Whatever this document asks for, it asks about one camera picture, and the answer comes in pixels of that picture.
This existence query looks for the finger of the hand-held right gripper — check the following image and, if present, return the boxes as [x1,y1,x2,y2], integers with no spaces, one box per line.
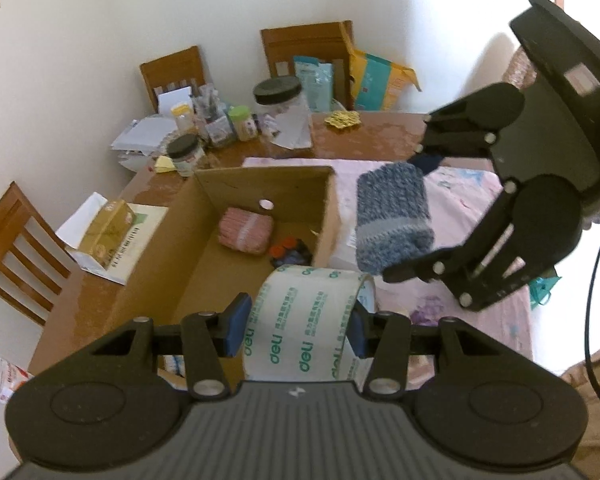
[382,182,556,311]
[410,94,496,171]

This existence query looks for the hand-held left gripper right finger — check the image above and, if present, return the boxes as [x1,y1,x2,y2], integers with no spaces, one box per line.
[347,300,506,395]

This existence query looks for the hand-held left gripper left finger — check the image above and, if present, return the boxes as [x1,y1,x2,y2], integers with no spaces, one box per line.
[87,292,253,402]

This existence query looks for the clear packing tape roll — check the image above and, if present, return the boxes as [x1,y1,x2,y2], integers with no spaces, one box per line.
[244,265,376,386]

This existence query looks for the blue knitted pouch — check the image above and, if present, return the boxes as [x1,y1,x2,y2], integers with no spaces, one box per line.
[354,162,435,276]

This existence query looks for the brown cardboard box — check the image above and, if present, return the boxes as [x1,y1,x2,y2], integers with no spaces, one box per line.
[100,166,343,361]

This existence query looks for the pink knitted pouch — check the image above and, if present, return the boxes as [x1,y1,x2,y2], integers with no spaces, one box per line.
[217,206,275,255]

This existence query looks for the brown wooden desktop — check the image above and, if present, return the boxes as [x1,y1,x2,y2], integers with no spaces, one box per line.
[10,111,496,451]

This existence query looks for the pink floral tablecloth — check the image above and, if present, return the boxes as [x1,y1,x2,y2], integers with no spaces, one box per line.
[242,157,533,391]

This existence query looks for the gold snowflake coaster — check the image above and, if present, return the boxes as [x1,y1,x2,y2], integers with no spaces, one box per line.
[325,110,362,132]

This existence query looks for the teal plastic bag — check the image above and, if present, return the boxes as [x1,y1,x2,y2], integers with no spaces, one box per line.
[530,269,562,307]

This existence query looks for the green and white booklet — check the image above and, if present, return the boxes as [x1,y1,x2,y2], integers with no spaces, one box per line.
[65,202,169,286]

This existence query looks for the light blue packet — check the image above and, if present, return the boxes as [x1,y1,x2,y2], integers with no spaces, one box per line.
[294,56,334,112]

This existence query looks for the large plastic jar black lid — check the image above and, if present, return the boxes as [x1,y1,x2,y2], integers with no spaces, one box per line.
[254,78,313,148]

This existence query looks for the yellow tissue box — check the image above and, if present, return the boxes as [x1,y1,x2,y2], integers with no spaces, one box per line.
[79,199,137,272]

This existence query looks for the wooden chair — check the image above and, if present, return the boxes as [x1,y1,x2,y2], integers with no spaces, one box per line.
[0,182,76,327]
[261,21,355,111]
[140,45,207,112]

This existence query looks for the small jar with black lid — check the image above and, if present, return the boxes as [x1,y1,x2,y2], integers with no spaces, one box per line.
[167,135,206,177]

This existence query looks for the bottle with green lid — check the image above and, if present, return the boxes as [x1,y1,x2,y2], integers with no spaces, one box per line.
[228,106,259,142]

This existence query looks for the pen holder with pens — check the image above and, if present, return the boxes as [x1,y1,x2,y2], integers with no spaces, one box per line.
[195,85,231,147]

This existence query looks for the white paper sheets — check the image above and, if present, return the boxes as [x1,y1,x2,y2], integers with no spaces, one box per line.
[111,87,193,162]

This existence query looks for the bottle with yellow lid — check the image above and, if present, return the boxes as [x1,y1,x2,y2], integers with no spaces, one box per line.
[172,105,194,136]

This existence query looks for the clear water bottle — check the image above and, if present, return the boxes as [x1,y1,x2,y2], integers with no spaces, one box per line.
[0,352,34,404]

